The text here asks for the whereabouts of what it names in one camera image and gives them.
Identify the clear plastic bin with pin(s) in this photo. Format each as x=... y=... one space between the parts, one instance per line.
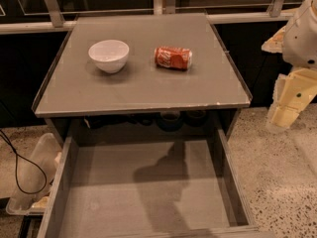
x=35 y=176

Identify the white ceramic bowl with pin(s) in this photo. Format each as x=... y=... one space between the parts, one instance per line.
x=109 y=55

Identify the grey cabinet with top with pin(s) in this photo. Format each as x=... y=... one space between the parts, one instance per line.
x=75 y=87

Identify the open grey top drawer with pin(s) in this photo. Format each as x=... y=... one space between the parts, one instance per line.
x=171 y=188

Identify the red coke can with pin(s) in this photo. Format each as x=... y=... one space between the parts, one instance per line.
x=171 y=57

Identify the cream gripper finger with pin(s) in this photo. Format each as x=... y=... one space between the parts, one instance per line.
x=292 y=94
x=274 y=44

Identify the metal railing with glass panels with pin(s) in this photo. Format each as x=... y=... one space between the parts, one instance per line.
x=40 y=16

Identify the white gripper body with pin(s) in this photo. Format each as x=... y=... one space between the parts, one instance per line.
x=301 y=45

